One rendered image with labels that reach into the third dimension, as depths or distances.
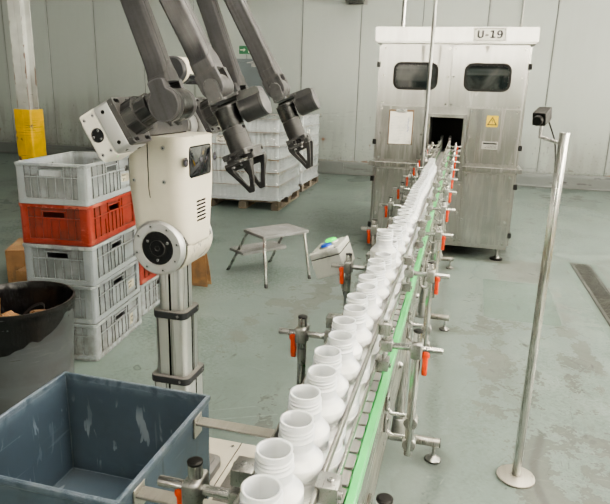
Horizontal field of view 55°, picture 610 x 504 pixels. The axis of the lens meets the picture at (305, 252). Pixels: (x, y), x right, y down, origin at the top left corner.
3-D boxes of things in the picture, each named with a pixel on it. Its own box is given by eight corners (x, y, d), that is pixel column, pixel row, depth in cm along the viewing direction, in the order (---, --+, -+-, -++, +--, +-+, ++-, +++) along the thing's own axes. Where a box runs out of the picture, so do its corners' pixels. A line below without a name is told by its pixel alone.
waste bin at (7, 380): (40, 472, 234) (25, 323, 217) (-52, 452, 245) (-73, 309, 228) (106, 414, 276) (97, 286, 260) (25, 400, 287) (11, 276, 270)
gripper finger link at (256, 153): (278, 181, 142) (263, 145, 141) (267, 186, 136) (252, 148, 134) (254, 190, 145) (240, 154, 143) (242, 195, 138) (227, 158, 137)
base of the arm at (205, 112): (189, 99, 180) (207, 134, 181) (209, 86, 177) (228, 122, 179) (201, 99, 188) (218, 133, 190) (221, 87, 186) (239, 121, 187)
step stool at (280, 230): (269, 261, 535) (270, 217, 524) (311, 278, 489) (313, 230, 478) (225, 269, 506) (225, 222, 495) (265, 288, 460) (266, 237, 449)
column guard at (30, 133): (36, 175, 996) (30, 109, 967) (16, 174, 1006) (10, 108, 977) (51, 173, 1033) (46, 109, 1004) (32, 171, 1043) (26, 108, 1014)
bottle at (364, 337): (369, 409, 96) (376, 314, 91) (333, 408, 96) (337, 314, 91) (365, 391, 102) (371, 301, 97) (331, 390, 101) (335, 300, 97)
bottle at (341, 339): (357, 449, 85) (363, 344, 80) (315, 447, 85) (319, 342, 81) (354, 426, 91) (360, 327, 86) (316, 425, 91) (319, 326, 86)
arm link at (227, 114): (218, 107, 139) (208, 108, 134) (243, 96, 137) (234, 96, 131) (228, 135, 140) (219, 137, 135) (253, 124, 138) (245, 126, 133)
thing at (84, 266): (94, 287, 317) (91, 248, 311) (24, 282, 322) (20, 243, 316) (140, 257, 376) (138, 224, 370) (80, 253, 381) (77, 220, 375)
